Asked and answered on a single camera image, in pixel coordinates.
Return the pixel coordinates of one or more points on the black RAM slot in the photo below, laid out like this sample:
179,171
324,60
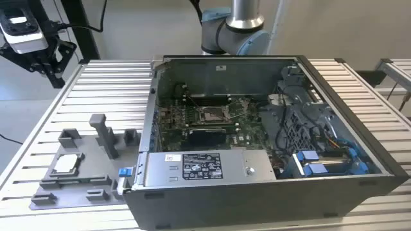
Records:
205,123
205,127

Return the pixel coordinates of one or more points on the black PC case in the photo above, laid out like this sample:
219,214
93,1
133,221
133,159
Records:
256,204

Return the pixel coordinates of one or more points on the CPU socket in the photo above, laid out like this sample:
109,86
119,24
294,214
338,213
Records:
213,115

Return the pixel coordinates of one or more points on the silver CPU chip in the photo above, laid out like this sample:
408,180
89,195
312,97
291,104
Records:
65,163

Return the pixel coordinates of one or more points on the white sticker label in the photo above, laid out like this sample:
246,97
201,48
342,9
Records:
219,68

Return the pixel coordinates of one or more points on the aluminium side table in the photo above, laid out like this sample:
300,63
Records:
398,72

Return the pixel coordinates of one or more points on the green motherboard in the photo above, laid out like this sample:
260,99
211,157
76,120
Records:
250,134

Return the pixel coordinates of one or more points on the metal locking lever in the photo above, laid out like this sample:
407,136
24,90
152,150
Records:
195,101

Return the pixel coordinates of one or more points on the black rectangular module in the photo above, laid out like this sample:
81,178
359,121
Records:
207,138

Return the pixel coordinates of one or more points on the grey drive cage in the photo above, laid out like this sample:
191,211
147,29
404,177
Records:
298,125

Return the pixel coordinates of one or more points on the black finned heatsink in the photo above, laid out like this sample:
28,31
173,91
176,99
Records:
209,97

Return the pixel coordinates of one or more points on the grey parts rack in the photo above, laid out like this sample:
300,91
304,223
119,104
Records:
92,173

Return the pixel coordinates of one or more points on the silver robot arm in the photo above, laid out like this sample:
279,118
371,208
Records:
244,14

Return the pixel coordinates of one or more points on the black frame post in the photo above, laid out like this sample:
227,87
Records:
81,43

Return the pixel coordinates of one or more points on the hard disk in blue carrier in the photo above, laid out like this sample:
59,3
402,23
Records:
124,172

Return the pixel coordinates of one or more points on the silver power supply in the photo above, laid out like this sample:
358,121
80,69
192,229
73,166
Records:
231,168

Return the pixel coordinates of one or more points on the blue plastic latch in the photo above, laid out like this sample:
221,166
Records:
307,155
316,168

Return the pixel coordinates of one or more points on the blue plastic bracket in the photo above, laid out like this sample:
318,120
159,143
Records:
358,161

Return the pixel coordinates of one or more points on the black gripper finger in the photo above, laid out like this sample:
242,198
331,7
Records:
56,77
28,63

